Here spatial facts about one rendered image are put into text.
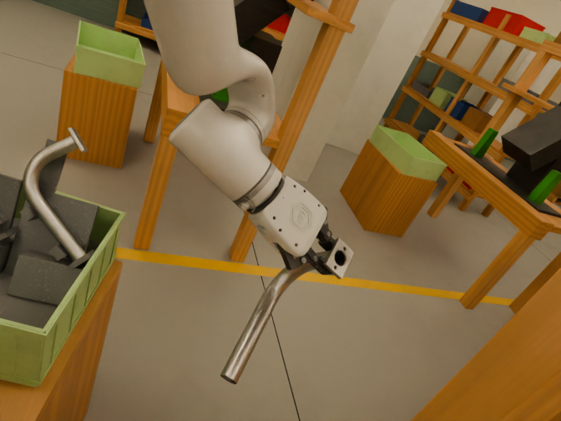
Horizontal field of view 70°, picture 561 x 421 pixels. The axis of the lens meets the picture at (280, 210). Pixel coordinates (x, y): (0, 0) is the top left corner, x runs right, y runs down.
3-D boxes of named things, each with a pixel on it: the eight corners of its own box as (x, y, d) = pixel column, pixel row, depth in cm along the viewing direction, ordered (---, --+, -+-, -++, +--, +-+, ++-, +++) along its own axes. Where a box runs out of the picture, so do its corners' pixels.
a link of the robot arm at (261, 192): (250, 196, 55) (265, 210, 56) (280, 154, 59) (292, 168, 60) (221, 208, 62) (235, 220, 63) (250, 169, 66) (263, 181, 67)
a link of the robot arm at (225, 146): (252, 165, 66) (223, 205, 62) (194, 106, 62) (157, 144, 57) (281, 150, 60) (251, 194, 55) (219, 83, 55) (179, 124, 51)
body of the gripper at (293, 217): (256, 210, 56) (308, 259, 60) (290, 161, 61) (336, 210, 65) (230, 218, 62) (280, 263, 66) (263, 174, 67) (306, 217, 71)
